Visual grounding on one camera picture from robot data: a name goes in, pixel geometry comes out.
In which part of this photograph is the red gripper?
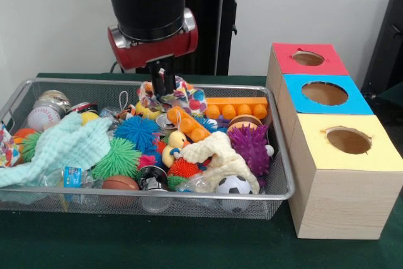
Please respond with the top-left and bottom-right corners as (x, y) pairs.
(107, 25), (199, 99)

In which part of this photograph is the colourful patterned cloth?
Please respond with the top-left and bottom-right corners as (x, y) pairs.
(137, 75), (208, 115)

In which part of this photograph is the silver mesh bin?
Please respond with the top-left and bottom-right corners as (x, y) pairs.
(0, 77), (296, 221)

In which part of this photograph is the wooden box with three holes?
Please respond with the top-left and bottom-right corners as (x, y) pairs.
(266, 42), (403, 240)

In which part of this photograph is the yellow ball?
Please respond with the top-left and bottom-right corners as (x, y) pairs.
(135, 103), (163, 121)

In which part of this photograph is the short orange toy brick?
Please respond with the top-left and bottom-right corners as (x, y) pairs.
(166, 105), (212, 142)

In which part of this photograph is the blue spiky ball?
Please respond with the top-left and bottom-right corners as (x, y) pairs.
(113, 115), (162, 146)

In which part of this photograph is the long orange toy brick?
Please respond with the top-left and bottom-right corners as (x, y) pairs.
(204, 96), (269, 120)

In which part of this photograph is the green spiky ball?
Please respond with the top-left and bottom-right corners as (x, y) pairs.
(91, 138), (142, 180)

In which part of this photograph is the cream yellow cloth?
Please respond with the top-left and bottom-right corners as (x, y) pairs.
(181, 130), (261, 195)

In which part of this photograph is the purple spiky toy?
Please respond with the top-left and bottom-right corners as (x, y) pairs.
(227, 123), (275, 178)

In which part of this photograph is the mint green cloth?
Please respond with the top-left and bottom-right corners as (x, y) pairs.
(0, 112), (114, 188)

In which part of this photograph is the white baseball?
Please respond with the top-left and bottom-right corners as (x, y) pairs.
(26, 106), (61, 133)

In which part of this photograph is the small soccer ball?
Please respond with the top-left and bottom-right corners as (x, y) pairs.
(215, 174), (254, 195)

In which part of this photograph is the black upright panel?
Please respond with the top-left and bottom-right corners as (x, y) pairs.
(360, 0), (403, 95)

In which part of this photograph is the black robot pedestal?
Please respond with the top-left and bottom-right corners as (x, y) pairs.
(135, 0), (253, 76)

